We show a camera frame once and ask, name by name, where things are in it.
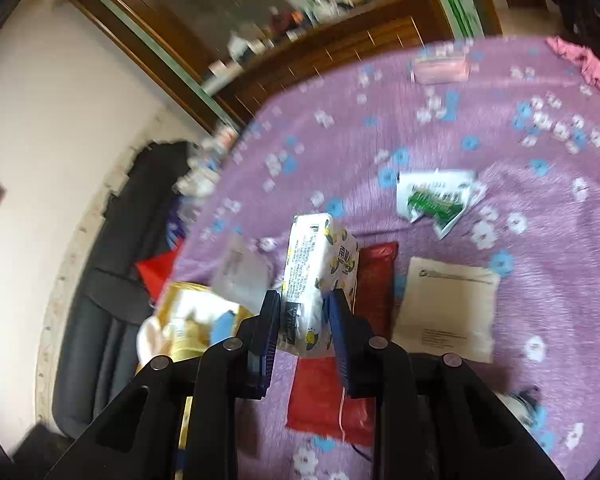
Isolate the red snack pouch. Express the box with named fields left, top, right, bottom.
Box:
left=287, top=242, right=399, bottom=448

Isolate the yellow rimmed white box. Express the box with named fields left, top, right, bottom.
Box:
left=139, top=282, right=254, bottom=480

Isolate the red gift bag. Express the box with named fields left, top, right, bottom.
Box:
left=135, top=238, right=184, bottom=304

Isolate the lemon print tissue pack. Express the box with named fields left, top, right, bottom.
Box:
left=278, top=212, right=360, bottom=359

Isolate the black sofa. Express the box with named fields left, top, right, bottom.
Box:
left=52, top=141, right=189, bottom=439

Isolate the pink tissue pack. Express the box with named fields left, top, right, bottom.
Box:
left=412, top=55, right=470, bottom=84

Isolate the white paper envelope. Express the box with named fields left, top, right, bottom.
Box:
left=392, top=257, right=500, bottom=363

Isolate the green white sachet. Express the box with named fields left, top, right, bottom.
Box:
left=396, top=169, right=486, bottom=240

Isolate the purple floral tablecloth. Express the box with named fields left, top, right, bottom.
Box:
left=172, top=38, right=600, bottom=479

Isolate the pink cloth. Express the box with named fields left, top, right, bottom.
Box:
left=545, top=36, right=600, bottom=90

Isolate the brick pattern wooden counter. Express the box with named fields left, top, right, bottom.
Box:
left=214, top=0, right=429, bottom=122

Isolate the blue soft toy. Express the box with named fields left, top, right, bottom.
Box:
left=210, top=311, right=236, bottom=346

